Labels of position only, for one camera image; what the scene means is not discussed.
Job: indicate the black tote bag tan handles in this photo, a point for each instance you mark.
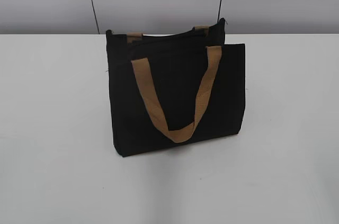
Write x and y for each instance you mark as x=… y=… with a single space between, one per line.
x=174 y=90

